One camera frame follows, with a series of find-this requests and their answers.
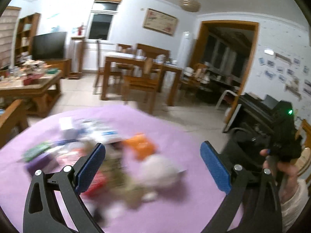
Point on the black trash bin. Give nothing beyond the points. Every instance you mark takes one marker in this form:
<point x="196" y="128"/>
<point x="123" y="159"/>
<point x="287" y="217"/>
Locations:
<point x="244" y="146"/>

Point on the blue plastic packet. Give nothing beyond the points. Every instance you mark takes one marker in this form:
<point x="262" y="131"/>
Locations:
<point x="98" y="131"/>

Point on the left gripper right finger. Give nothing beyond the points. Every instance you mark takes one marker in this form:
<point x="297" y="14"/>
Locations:
<point x="251" y="203"/>

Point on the purple tablecloth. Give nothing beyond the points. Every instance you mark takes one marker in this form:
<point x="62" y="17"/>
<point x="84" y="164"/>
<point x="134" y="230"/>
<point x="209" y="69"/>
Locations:
<point x="181" y="193"/>

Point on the red packet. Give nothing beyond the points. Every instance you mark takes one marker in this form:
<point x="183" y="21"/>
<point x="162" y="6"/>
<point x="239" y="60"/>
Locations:
<point x="97" y="185"/>

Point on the beige paper bag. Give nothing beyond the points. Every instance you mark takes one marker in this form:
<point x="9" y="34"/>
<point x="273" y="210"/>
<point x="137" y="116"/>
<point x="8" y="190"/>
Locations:
<point x="120" y="184"/>

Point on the white standing air conditioner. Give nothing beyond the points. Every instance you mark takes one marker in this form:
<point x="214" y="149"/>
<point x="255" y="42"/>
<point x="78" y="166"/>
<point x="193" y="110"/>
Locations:
<point x="185" y="49"/>

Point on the ceiling lamp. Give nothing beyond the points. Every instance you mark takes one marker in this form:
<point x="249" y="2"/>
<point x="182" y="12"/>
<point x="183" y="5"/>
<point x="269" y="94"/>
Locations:
<point x="192" y="6"/>

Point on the green packet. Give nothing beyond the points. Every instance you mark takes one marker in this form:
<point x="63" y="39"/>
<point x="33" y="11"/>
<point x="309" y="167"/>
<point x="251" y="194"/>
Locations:
<point x="35" y="151"/>

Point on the framed wall picture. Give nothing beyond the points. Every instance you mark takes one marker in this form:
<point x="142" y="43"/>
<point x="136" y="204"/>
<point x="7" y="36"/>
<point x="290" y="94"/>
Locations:
<point x="160" y="22"/>

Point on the black television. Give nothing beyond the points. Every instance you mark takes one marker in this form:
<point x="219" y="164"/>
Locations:
<point x="49" y="46"/>

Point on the wooden dining table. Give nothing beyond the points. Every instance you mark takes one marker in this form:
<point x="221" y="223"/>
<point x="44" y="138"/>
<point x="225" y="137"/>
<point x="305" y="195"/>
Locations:
<point x="153" y="67"/>

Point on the right cream sleeve forearm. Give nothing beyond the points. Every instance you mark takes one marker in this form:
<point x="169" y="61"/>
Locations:
<point x="292" y="208"/>

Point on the wooden bookshelf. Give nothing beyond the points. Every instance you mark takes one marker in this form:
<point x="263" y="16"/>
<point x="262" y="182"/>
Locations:
<point x="26" y="30"/>

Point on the wooden dining chair front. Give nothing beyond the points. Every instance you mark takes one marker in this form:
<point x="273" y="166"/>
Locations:
<point x="145" y="83"/>

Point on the black piano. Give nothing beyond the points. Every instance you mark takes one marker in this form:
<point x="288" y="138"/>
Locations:
<point x="252" y="111"/>

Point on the wooden coffee table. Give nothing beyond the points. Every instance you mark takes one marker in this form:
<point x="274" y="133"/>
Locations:
<point x="43" y="95"/>

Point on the white fluffy toy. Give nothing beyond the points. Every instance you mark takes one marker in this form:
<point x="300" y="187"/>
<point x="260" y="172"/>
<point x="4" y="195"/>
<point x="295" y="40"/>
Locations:
<point x="159" y="172"/>

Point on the right hand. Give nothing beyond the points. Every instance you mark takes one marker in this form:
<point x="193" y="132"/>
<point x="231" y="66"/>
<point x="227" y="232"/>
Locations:
<point x="289" y="172"/>

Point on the orange snack bag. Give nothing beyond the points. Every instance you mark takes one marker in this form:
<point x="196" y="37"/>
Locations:
<point x="141" y="146"/>

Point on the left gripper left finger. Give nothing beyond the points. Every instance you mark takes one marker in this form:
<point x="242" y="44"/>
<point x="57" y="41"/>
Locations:
<point x="42" y="212"/>

